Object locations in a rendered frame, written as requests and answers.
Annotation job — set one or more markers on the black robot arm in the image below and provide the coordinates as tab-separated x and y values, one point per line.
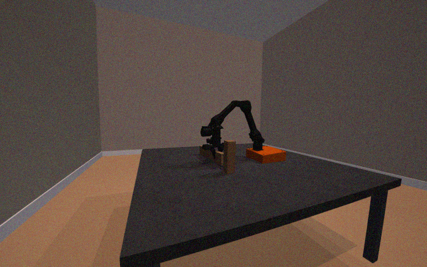
214	127

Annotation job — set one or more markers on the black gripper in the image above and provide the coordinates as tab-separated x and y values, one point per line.
216	143

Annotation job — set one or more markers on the brown wooden post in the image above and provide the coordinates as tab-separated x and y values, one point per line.
229	156

